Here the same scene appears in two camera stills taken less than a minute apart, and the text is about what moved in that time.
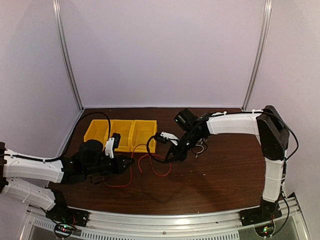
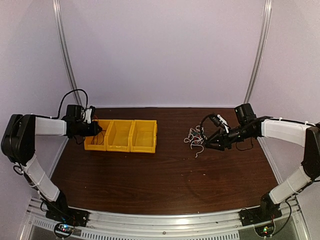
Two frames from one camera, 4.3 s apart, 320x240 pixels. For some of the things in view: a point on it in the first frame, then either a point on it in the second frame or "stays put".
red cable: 132,165 -> 97,136
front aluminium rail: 291,224 stays put
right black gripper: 180,155 -> 226,141
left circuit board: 64,230 stays put
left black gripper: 119,168 -> 93,132
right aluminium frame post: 265,28 stays put
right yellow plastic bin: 142,130 stays put
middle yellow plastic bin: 124,128 stays put
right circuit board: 266,231 stays put
